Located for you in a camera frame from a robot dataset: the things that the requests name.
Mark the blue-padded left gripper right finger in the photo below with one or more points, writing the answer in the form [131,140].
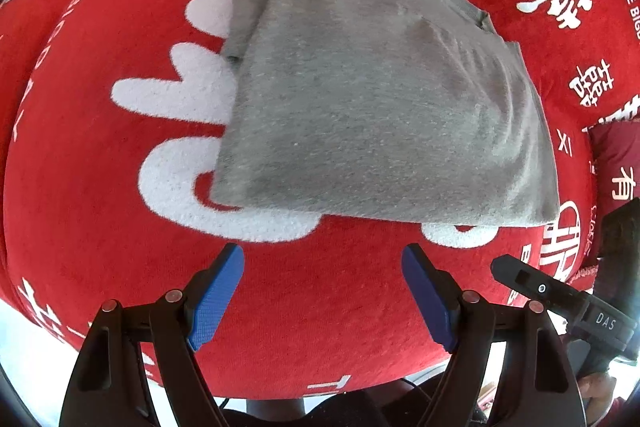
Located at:
[436,294]

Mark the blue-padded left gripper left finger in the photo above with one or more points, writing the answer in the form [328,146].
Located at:
[209,293]

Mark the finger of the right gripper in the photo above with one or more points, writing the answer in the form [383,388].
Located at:
[536,285]

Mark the grey garment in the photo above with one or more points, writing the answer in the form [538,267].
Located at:
[402,110]

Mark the person's right hand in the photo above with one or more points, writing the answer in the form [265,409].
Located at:
[598,390]

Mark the red printed bed blanket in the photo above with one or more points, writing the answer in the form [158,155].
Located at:
[112,112]

